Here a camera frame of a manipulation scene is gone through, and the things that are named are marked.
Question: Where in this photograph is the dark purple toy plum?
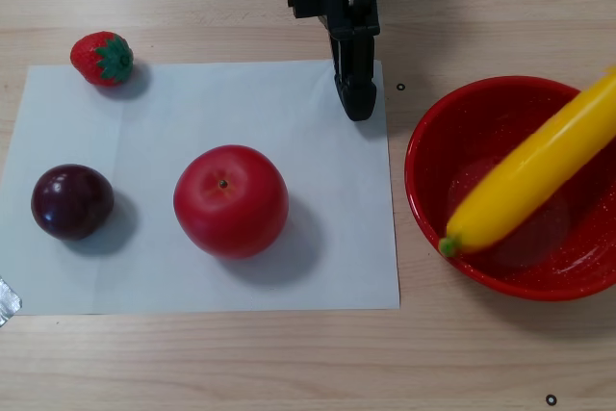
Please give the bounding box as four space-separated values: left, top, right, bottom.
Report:
30 163 116 243

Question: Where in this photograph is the white paper sheet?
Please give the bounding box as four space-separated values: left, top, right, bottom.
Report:
0 58 401 317

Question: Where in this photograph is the red speckled bowl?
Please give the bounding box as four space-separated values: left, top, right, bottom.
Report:
403 75 616 302

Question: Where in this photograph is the grey duct tape piece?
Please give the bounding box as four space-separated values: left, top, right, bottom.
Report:
0 275 23 329

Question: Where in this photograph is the red toy strawberry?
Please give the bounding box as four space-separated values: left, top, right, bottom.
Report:
69 30 135 89

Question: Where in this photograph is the yellow toy banana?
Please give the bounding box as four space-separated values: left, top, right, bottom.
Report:
437 65 616 258

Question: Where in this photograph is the red toy apple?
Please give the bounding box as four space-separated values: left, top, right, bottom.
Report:
172 143 291 261

